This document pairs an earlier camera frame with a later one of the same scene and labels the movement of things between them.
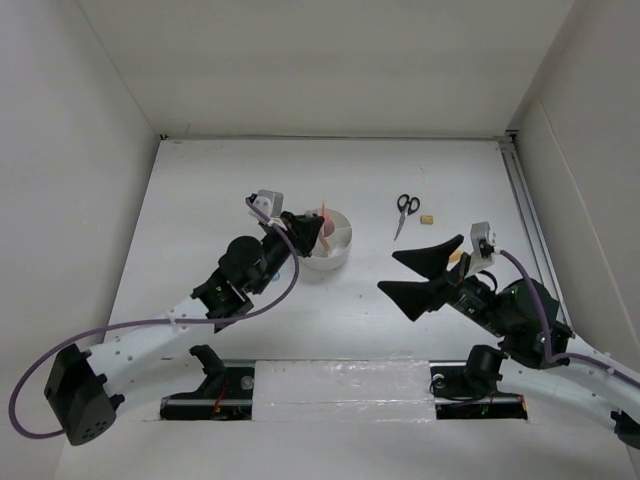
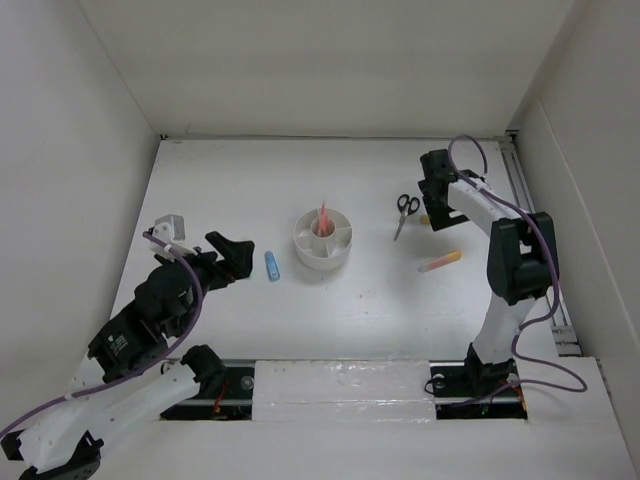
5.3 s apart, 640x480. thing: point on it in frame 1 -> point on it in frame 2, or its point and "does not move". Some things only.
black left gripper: [302, 229] -> [240, 254]
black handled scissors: [406, 206] does not move
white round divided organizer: [334, 243] does not move
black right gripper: [412, 297] -> [440, 218]
